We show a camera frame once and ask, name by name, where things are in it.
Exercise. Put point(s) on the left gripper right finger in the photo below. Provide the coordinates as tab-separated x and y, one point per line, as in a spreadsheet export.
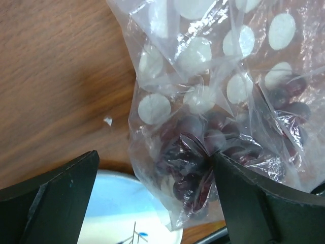
257	209

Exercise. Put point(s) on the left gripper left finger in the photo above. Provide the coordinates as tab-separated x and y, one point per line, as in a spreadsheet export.
50	207

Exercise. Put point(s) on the clear zip top bag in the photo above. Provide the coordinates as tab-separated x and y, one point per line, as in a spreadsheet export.
260	63

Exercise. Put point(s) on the fake purple grapes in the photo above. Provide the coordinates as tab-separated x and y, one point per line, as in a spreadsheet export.
186	158

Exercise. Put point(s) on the blue beige ceramic plate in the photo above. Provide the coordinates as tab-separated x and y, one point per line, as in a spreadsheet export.
122	210

